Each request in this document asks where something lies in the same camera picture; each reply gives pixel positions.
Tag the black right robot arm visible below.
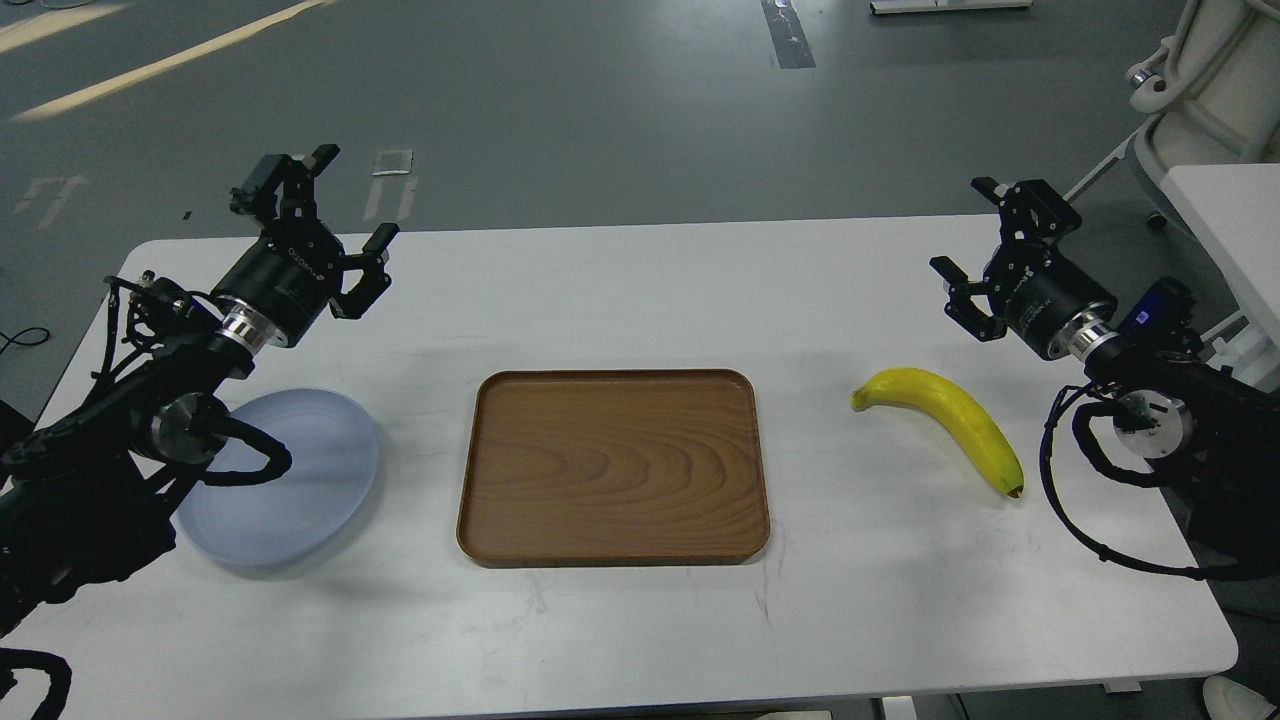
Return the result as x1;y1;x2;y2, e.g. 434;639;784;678
931;177;1277;582

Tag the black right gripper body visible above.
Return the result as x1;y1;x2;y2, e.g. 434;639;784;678
986;242;1117;361

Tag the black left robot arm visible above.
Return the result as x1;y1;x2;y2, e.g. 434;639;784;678
1;143;399;633

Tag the yellow banana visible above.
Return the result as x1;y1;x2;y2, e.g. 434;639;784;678
850;366;1025;498

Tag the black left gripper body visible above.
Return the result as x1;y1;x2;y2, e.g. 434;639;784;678
212;187;342;348

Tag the white office chair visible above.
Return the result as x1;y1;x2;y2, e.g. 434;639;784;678
1064;1;1279;234

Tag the white side table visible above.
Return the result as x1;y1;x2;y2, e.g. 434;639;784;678
1160;163;1279;343

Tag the white shoe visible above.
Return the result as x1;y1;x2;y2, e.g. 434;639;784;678
1201;675;1279;719

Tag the brown wooden tray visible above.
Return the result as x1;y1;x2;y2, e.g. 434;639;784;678
456;369;771;568

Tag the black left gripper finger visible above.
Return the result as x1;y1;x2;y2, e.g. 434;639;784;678
229;143;340;223
332;223;401;320

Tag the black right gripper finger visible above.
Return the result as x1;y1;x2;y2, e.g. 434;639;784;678
970;177;1083;251
929;256;1007;342

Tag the light blue plate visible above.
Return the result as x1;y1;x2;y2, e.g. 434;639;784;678
177;388;380;568

